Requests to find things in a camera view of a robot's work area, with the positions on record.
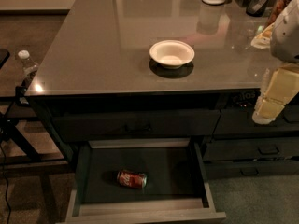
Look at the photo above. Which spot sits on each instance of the right top drawer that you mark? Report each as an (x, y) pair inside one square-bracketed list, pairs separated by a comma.
[(238, 123)]

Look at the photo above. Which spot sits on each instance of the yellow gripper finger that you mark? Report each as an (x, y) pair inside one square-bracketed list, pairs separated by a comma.
[(278, 88)]

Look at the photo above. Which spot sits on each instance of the white bowl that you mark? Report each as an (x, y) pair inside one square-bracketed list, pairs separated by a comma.
[(171, 54)]

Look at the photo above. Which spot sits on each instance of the open middle drawer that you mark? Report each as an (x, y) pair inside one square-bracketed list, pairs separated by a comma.
[(148, 181)]

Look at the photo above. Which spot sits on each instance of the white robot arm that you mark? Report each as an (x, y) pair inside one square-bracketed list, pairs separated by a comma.
[(283, 35)]

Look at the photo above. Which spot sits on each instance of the dark cabinet with drawers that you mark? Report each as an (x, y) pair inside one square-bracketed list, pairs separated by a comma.
[(48, 107)]

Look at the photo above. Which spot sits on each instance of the closed top drawer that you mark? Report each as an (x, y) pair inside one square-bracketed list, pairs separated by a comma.
[(139, 124)]

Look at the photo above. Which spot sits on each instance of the right middle drawer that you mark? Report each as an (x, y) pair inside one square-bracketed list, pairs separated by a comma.
[(252, 149)]

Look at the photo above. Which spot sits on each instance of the clear snack jar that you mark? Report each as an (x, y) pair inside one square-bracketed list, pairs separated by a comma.
[(276, 10)]

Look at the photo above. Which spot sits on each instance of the right bottom drawer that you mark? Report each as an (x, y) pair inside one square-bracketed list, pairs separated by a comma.
[(251, 169)]

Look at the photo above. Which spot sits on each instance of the red coke can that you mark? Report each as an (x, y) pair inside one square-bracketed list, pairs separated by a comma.
[(131, 179)]

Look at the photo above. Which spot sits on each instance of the clear water bottle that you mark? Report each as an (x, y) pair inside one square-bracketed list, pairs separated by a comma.
[(29, 66)]

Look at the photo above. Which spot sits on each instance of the black side table frame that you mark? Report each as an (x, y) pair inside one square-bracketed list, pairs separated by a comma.
[(17, 111)]

